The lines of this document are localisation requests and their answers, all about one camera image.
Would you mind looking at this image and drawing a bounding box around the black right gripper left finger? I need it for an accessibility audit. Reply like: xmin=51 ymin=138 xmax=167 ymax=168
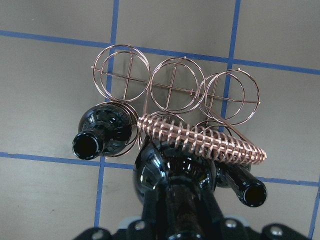
xmin=74 ymin=227 xmax=113 ymax=240

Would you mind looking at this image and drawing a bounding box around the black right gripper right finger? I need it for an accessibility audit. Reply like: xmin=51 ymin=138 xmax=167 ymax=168
xmin=260 ymin=223 xmax=309 ymax=240

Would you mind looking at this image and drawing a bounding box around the black wine bottle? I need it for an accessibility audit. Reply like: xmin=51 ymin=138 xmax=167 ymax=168
xmin=133 ymin=137 xmax=223 ymax=240

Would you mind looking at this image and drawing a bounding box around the black bottle in basket right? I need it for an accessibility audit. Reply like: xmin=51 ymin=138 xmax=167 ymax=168
xmin=215 ymin=162 xmax=268 ymax=208

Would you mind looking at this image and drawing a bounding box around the black bottle in basket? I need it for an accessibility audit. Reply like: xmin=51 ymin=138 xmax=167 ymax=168
xmin=215 ymin=162 xmax=268 ymax=208
xmin=72 ymin=101 xmax=137 ymax=160

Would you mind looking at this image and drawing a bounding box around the black bottle in basket left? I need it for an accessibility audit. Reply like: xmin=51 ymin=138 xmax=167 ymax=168
xmin=72 ymin=101 xmax=137 ymax=160

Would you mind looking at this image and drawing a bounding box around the copper wire wine basket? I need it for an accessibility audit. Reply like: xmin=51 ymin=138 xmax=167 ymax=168
xmin=92 ymin=44 xmax=267 ymax=164

